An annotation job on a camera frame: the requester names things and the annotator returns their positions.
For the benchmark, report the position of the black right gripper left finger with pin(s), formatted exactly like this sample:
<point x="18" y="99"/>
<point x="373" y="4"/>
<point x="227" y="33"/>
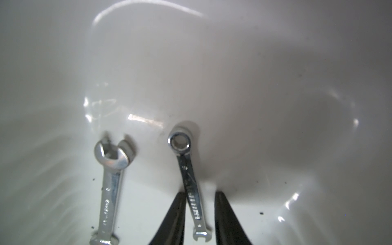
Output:
<point x="171" y="230"/>

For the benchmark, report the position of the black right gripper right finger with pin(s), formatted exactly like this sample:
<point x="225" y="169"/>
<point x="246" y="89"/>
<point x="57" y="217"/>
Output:
<point x="228" y="230"/>

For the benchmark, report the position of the small silver ring combination wrench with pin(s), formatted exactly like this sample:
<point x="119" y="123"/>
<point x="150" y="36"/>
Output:
<point x="180" y="142"/>

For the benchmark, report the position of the small silver open-end wrench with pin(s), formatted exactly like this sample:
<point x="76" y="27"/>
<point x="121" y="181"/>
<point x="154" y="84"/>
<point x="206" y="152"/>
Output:
<point x="114" y="159"/>

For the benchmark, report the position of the white plastic storage box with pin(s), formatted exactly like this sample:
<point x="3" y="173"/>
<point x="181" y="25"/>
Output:
<point x="289" y="104"/>

